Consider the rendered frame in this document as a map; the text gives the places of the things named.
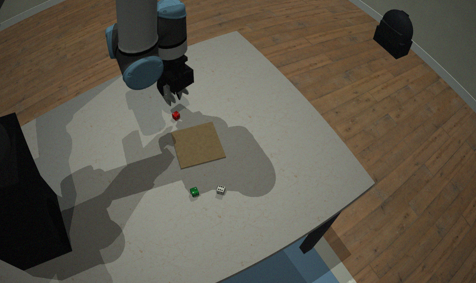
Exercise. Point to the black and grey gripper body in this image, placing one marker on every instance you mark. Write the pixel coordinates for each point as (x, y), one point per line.
(177, 74)

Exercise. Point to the red die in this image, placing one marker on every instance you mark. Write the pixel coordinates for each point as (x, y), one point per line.
(176, 115)

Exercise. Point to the green die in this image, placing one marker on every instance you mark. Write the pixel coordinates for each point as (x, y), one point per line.
(194, 191)

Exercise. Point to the tan square mat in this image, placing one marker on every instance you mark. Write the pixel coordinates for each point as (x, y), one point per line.
(197, 145)

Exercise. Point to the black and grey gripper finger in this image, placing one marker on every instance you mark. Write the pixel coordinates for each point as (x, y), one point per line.
(164, 90)
(179, 94)

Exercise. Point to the white die with black pips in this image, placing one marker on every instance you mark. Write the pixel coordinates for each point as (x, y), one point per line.
(220, 189)

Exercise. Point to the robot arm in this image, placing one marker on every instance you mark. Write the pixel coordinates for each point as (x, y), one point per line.
(146, 32)

